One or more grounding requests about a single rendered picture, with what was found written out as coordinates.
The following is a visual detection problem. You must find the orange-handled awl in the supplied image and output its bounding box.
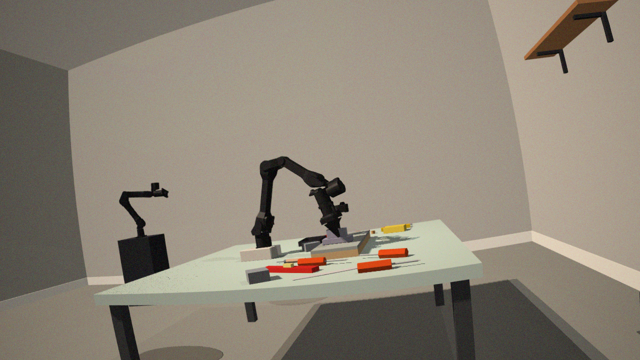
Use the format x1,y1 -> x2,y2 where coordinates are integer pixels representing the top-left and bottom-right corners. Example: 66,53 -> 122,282
297,257 -> 348,266
359,248 -> 409,259
357,259 -> 420,274

